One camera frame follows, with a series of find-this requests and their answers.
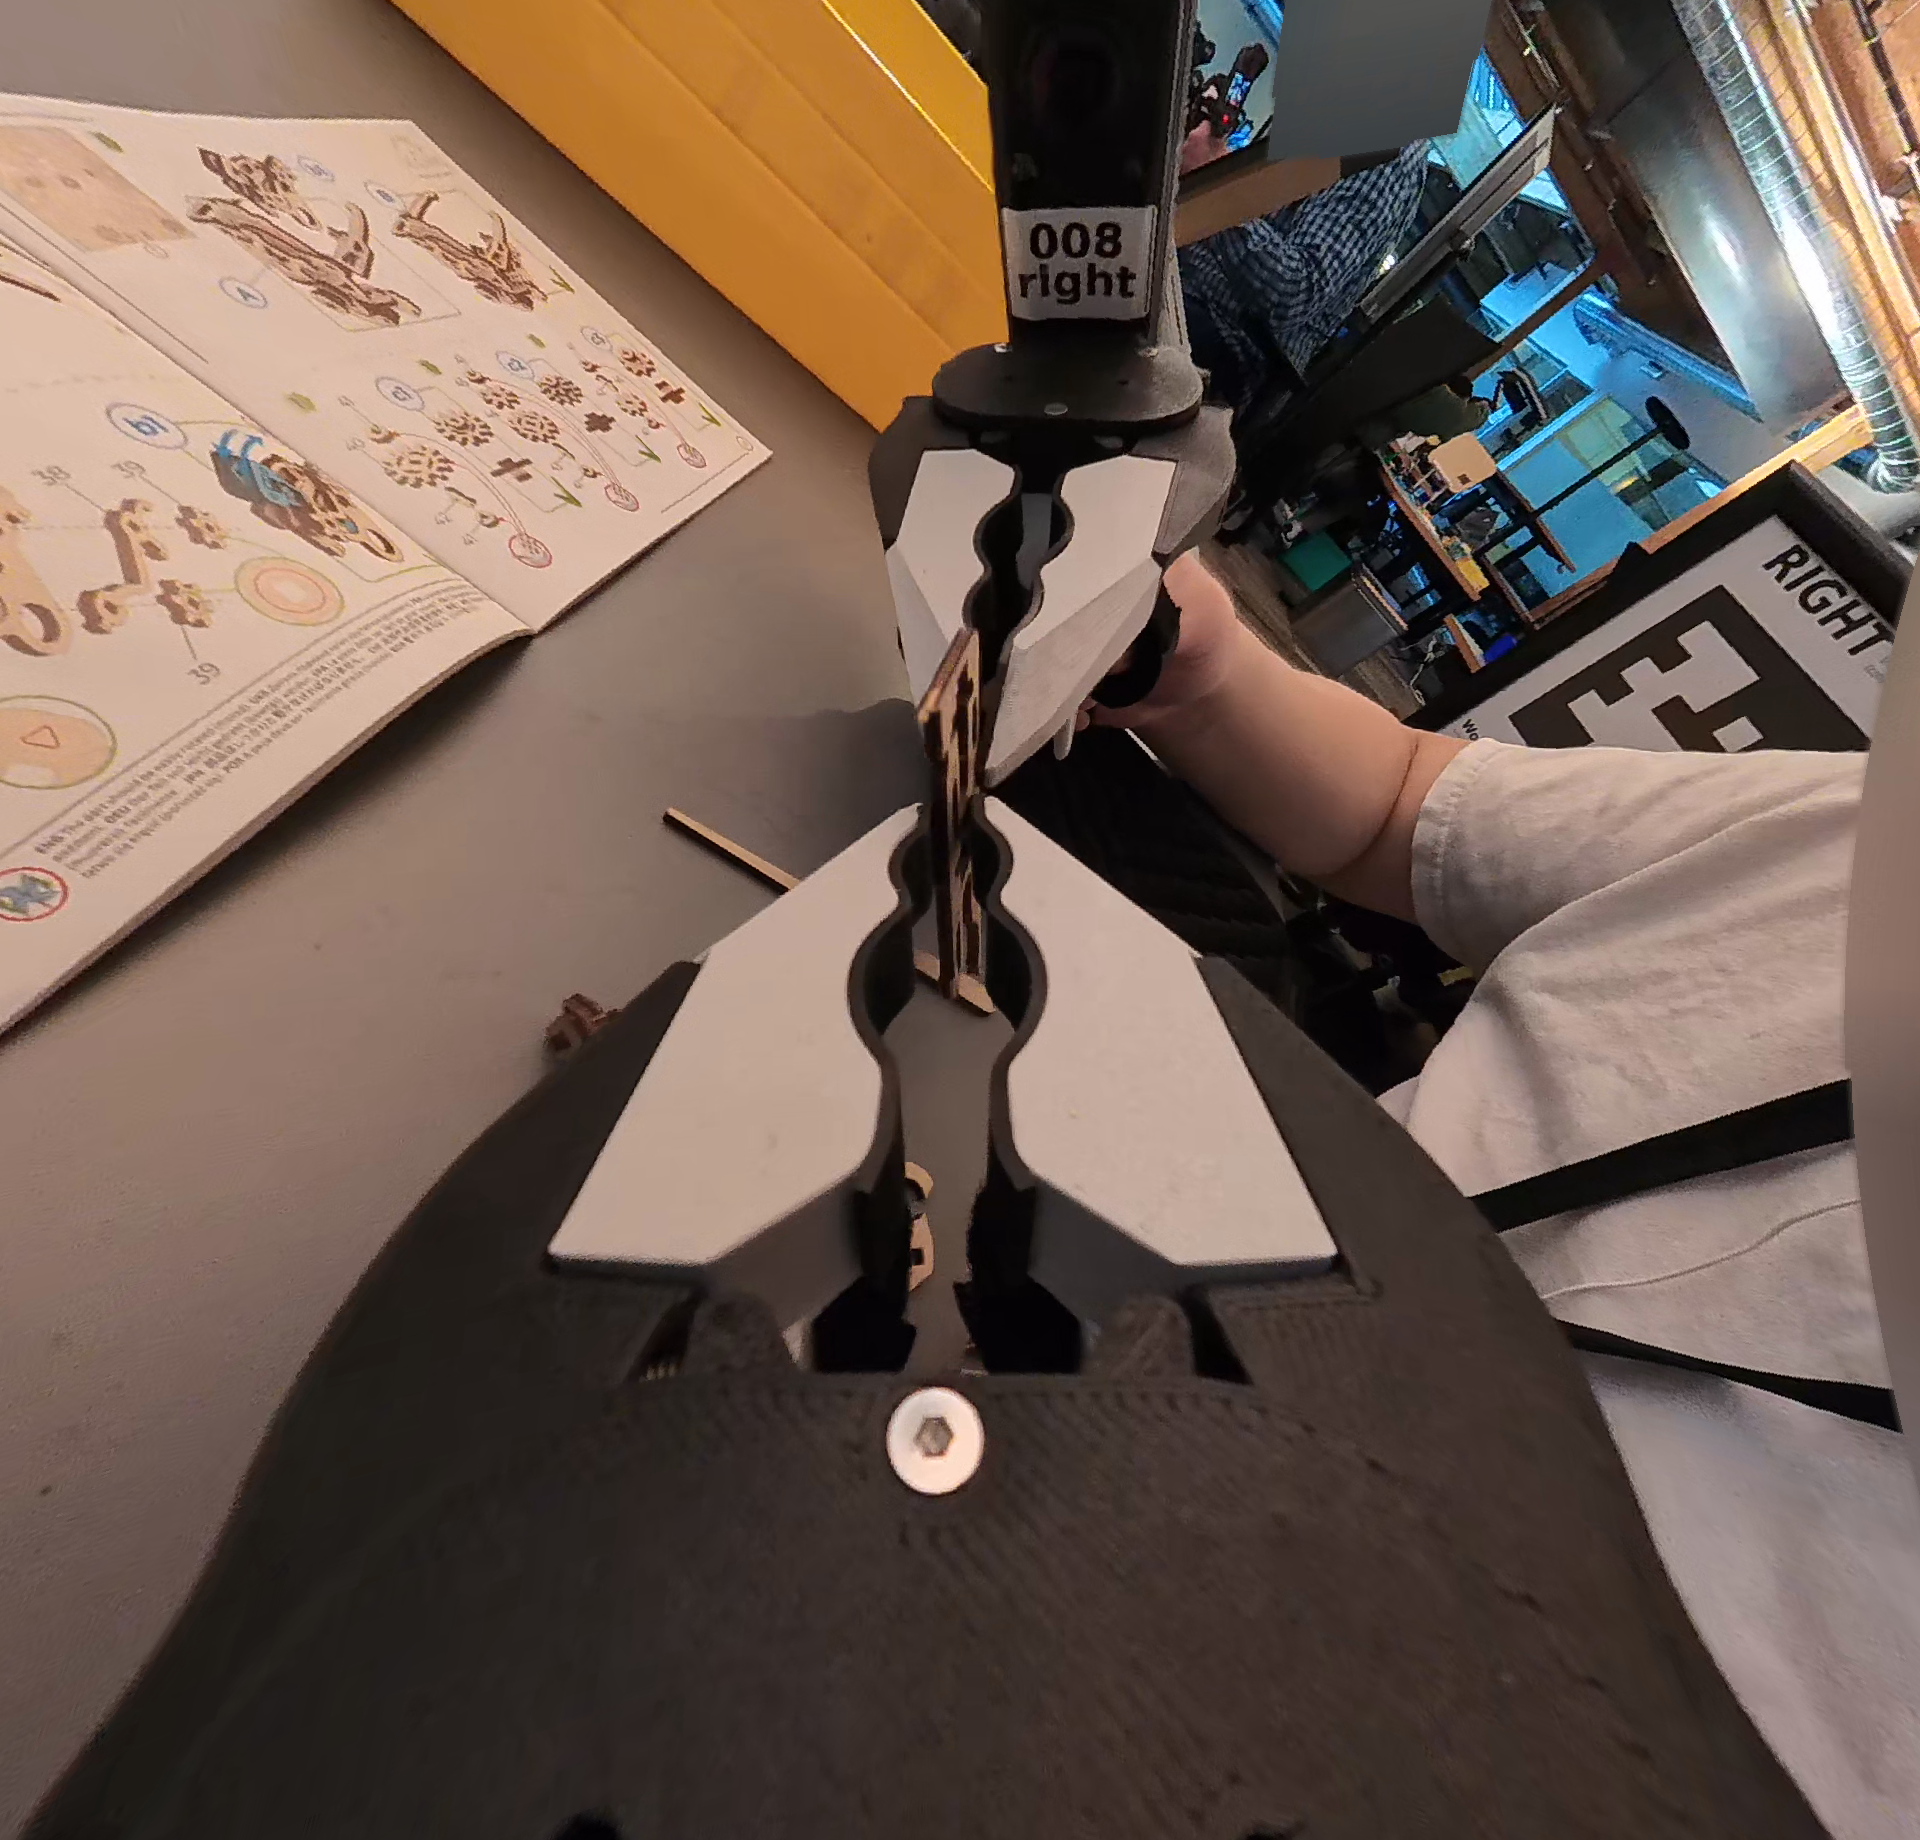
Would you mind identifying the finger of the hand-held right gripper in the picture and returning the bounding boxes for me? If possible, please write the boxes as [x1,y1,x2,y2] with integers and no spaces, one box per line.
[886,449,1032,744]
[980,453,1182,789]

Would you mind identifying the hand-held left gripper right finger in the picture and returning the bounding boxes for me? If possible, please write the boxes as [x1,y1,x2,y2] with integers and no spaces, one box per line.
[980,795,1344,1336]

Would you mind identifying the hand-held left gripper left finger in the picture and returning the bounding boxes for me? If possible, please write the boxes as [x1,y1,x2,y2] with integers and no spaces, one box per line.
[551,805,936,1341]

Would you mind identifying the small wooden sheet fragment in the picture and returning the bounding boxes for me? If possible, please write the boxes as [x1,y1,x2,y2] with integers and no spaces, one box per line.
[912,626,998,1018]

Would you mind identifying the person's right hand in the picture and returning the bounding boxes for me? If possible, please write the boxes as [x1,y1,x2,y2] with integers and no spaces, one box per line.
[1091,556,1318,855]

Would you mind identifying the black mesh cushion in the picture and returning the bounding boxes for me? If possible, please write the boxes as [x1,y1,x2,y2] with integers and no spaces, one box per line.
[980,763,1307,1066]

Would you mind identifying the flat wooden stick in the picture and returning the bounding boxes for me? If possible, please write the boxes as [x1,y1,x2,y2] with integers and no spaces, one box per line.
[665,810,802,896]

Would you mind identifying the wooden workbench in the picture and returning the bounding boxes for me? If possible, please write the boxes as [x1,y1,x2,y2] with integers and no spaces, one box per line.
[1372,433,1572,633]

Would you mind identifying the grey computer monitor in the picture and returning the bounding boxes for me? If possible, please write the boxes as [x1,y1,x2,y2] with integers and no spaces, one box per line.
[1346,104,1563,336]

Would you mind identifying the yellow plastic bin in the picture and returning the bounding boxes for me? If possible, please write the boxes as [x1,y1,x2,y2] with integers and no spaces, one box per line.
[316,0,1007,433]

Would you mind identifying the framed marker sign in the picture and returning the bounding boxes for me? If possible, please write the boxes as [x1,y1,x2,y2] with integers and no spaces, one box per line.
[1409,456,1899,752]

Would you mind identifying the open instruction booklet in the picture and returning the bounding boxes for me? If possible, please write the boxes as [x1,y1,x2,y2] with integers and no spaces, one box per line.
[0,90,777,1037]

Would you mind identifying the person's torso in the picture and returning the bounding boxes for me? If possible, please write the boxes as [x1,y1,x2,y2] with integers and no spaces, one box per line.
[1380,1032,1920,1840]

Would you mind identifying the black shoulder strap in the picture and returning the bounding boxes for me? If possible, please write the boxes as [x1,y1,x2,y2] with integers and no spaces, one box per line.
[1478,1077,1904,1433]

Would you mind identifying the silver ventilation duct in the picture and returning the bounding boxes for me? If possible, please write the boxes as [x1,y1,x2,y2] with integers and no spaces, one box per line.
[1628,0,1920,495]

